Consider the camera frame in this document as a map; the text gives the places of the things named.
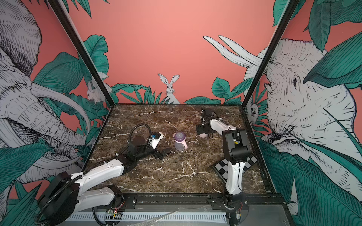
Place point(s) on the black enclosure frame post left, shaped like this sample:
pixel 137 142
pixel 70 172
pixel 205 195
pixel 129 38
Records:
pixel 64 18

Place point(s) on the clear baby bottle body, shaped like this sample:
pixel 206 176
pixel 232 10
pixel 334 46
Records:
pixel 180 146

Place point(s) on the pink dome bottle cap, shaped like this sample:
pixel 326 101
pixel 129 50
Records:
pixel 203 135

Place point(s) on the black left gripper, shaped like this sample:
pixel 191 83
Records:
pixel 162 154

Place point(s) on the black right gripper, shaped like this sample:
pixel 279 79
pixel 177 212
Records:
pixel 199 129

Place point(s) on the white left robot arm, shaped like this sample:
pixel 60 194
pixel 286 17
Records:
pixel 71 193

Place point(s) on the black enclosure frame post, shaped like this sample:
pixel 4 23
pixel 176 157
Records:
pixel 64 18
pixel 287 14

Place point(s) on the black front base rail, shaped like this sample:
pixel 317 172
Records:
pixel 215 201

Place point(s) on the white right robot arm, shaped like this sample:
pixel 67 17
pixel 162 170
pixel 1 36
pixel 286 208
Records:
pixel 236 147

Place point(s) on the black enclosure frame post right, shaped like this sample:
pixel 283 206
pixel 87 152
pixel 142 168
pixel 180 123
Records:
pixel 287 14

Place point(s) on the folding chess board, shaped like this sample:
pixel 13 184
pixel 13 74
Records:
pixel 221 167

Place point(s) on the purple collar with nipple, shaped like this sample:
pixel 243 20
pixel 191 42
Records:
pixel 179 136

